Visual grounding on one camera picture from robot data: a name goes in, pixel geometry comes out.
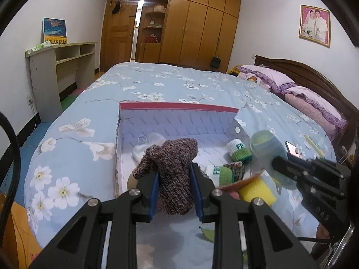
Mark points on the light blue cloth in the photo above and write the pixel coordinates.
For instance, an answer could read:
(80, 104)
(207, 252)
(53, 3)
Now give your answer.
(269, 148)

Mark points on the yellow plush toy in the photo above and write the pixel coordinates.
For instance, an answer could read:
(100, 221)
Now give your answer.
(234, 70)

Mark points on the cartoon print pillow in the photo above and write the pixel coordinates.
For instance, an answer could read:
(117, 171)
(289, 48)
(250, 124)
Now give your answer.
(253, 80)

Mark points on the green white pack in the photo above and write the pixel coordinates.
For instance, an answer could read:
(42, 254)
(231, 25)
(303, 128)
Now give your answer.
(39, 47)

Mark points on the wooden wardrobe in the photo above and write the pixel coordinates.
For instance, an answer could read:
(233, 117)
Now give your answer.
(190, 25)

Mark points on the yellow flat item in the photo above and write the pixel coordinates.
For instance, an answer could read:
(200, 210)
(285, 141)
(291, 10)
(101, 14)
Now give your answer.
(314, 143)

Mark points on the white round box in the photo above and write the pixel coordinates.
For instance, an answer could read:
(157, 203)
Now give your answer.
(159, 8)

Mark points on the framed wall photo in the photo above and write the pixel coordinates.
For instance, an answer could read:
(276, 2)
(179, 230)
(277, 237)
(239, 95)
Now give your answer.
(314, 25)

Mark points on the person's right hand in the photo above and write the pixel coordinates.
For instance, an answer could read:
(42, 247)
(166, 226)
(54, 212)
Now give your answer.
(324, 231)

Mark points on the dark wooden headboard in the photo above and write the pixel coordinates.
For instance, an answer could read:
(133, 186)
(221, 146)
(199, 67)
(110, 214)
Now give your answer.
(305, 72)

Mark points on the red items on shelf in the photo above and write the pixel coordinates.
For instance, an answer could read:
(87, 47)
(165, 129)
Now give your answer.
(153, 38)

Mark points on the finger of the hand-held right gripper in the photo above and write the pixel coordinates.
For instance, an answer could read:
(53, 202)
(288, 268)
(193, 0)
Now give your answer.
(301, 158)
(286, 171)

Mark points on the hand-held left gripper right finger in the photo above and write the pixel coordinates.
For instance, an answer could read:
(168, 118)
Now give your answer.
(196, 190)

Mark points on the smartphone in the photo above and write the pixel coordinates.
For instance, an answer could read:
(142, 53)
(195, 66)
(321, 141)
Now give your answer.
(293, 149)

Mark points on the wooden door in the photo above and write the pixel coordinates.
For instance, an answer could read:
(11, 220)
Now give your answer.
(117, 42)

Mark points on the blue yellow painting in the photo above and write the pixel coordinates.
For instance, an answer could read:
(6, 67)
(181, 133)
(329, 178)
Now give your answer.
(55, 30)

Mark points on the white green sock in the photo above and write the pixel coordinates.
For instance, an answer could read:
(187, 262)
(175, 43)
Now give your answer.
(224, 175)
(238, 151)

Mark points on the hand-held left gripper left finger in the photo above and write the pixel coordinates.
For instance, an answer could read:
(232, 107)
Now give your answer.
(153, 193)

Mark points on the blue floral blanket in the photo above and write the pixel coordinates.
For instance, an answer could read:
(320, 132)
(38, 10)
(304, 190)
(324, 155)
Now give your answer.
(174, 84)

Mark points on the black bag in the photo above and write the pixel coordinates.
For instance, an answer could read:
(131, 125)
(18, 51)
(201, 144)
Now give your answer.
(215, 62)

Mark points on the grey shelf desk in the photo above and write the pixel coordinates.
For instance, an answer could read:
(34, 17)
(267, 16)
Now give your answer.
(45, 81)

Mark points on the purple ruffled pillow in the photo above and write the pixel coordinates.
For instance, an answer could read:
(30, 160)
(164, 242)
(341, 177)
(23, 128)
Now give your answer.
(317, 102)
(266, 75)

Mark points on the pink pillow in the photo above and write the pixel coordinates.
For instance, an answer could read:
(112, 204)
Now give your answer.
(308, 117)

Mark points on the black item on door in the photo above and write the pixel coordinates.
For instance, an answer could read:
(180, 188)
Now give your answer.
(116, 7)

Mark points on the wall outlet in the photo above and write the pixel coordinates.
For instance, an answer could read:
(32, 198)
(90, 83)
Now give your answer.
(30, 100)

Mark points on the yellow sponge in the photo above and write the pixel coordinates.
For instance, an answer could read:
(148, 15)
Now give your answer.
(258, 192)

